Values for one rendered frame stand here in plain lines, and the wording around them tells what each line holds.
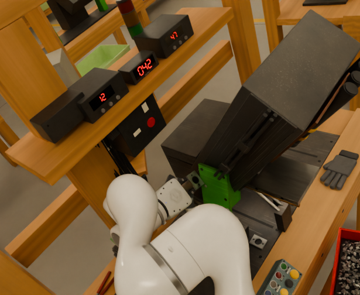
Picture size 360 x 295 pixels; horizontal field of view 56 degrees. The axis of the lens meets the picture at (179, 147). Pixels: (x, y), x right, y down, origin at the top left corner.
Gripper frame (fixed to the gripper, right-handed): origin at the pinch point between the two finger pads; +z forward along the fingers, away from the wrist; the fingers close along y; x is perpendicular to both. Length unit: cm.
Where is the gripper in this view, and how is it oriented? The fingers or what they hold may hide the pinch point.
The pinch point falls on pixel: (191, 183)
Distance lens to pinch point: 114.6
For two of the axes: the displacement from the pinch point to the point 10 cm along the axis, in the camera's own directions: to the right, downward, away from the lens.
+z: 6.6, -4.5, 6.0
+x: -4.4, 4.2, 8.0
